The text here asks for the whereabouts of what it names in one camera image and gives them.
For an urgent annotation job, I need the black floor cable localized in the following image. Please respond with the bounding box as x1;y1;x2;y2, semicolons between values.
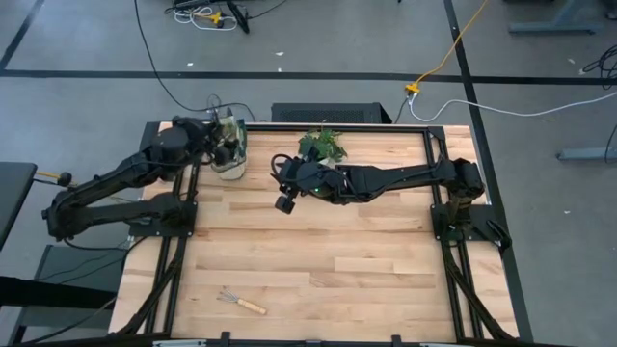
132;0;258;123

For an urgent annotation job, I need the black aluminium rig frame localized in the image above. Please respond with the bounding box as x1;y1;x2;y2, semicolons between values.
114;121;523;347

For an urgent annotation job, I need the white coiled cable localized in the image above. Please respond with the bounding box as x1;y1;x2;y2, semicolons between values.
172;4;239;34

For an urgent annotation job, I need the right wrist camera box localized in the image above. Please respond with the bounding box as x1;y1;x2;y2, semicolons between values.
274;184;297;216

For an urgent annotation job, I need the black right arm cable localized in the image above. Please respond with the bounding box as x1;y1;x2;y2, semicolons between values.
269;152;291;184

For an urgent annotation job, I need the wooden handled hand rake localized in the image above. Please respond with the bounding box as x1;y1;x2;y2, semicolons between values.
216;286;269;317

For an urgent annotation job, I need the black side table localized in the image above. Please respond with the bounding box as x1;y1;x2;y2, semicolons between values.
0;161;40;253

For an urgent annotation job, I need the black computer box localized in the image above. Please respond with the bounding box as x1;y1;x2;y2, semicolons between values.
270;101;393;126

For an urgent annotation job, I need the yellow floor cable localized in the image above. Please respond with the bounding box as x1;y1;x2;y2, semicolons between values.
404;0;491;95

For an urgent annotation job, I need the white floor cable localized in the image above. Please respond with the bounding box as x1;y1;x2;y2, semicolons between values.
408;90;617;123

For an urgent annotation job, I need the grey table leg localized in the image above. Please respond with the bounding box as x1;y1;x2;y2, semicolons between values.
555;146;617;163

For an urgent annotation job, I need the grey bench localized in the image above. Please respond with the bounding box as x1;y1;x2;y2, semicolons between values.
0;242;129;346

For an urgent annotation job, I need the beige green gardening bag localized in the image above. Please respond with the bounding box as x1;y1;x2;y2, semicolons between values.
207;107;250;182

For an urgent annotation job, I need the green plant in white pot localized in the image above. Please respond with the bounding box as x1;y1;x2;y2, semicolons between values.
297;120;350;168

